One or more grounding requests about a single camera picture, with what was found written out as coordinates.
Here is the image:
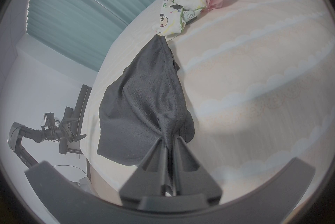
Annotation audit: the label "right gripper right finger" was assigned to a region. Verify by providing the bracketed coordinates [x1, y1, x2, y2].
[173, 136, 222, 204]

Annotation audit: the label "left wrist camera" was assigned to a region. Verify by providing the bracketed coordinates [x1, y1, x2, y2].
[43, 112, 56, 127]

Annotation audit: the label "bed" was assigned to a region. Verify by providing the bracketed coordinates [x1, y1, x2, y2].
[80, 0, 335, 216]

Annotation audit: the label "black upright stand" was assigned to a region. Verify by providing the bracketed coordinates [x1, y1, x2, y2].
[59, 84, 92, 155]

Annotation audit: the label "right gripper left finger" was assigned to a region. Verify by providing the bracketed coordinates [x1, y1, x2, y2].
[119, 138, 168, 207]

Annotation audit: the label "black cable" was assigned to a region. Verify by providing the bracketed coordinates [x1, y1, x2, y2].
[52, 164, 88, 176]

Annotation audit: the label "blue-green curtain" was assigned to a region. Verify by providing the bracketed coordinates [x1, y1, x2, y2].
[26, 0, 210, 73]

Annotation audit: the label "black shorts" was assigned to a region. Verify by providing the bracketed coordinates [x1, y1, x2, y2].
[96, 34, 196, 195]

